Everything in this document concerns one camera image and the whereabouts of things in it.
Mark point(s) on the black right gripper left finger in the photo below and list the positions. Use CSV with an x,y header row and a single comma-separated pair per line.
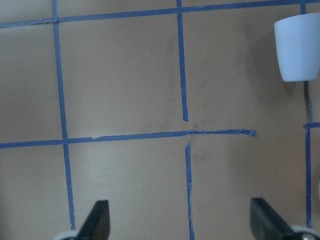
x,y
97,224

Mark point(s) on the white plastic cup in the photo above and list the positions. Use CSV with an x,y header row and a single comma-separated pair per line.
x,y
297,41

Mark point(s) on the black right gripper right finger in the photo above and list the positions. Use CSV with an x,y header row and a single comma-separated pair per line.
x,y
266,224

